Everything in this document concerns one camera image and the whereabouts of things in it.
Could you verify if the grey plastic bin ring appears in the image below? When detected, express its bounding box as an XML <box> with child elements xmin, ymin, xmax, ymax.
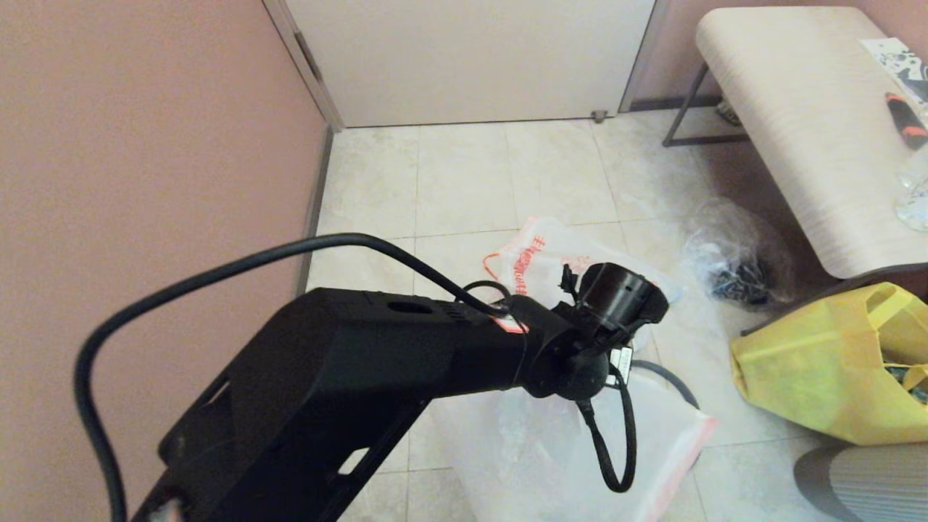
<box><xmin>629</xmin><ymin>360</ymin><xmax>701</xmax><ymax>411</ymax></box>

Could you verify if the white red-printed floor bag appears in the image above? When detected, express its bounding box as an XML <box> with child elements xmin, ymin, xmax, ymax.
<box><xmin>484</xmin><ymin>216</ymin><xmax>684</xmax><ymax>307</ymax></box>

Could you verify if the clear bag with dark items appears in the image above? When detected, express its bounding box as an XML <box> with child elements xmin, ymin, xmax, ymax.
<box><xmin>680</xmin><ymin>199</ymin><xmax>795</xmax><ymax>309</ymax></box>

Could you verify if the yellow shopping bag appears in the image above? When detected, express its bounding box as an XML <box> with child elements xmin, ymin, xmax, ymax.
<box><xmin>729</xmin><ymin>283</ymin><xmax>928</xmax><ymax>447</ymax></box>

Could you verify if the dark baseboard behind table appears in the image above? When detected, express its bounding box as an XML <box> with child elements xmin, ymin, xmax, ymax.
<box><xmin>629</xmin><ymin>98</ymin><xmax>726</xmax><ymax>115</ymax></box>

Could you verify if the white door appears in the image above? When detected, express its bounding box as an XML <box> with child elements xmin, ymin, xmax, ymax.
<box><xmin>286</xmin><ymin>0</ymin><xmax>657</xmax><ymax>128</ymax></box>

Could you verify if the grey ribbed round object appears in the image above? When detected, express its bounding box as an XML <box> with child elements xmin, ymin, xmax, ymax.
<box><xmin>792</xmin><ymin>444</ymin><xmax>928</xmax><ymax>522</ymax></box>

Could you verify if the light wood-grain table top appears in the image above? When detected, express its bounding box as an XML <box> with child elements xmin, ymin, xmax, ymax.
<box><xmin>696</xmin><ymin>7</ymin><xmax>928</xmax><ymax>281</ymax></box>

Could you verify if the clear crumpled plastic item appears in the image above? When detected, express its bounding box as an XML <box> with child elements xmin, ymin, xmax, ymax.
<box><xmin>895</xmin><ymin>145</ymin><xmax>928</xmax><ymax>234</ymax></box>

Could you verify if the black and orange tool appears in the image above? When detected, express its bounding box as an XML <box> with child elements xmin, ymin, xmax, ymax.
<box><xmin>884</xmin><ymin>93</ymin><xmax>928</xmax><ymax>152</ymax></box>

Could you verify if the black and white printed paper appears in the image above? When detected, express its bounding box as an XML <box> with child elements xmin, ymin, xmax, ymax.
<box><xmin>859</xmin><ymin>38</ymin><xmax>928</xmax><ymax>108</ymax></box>

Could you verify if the black metal table leg frame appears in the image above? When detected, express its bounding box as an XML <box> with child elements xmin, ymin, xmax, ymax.
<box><xmin>661</xmin><ymin>64</ymin><xmax>751</xmax><ymax>148</ymax></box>

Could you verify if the grey door frame post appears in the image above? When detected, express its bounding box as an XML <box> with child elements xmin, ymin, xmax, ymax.
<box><xmin>618</xmin><ymin>0</ymin><xmax>671</xmax><ymax>115</ymax></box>
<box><xmin>262</xmin><ymin>0</ymin><xmax>345</xmax><ymax>132</ymax></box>

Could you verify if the dark wall baseboard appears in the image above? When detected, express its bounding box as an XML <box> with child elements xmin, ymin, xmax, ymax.
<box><xmin>294</xmin><ymin>127</ymin><xmax>336</xmax><ymax>298</ymax></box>

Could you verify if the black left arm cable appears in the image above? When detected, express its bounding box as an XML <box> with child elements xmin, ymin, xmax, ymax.
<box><xmin>72</xmin><ymin>232</ymin><xmax>512</xmax><ymax>522</ymax></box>

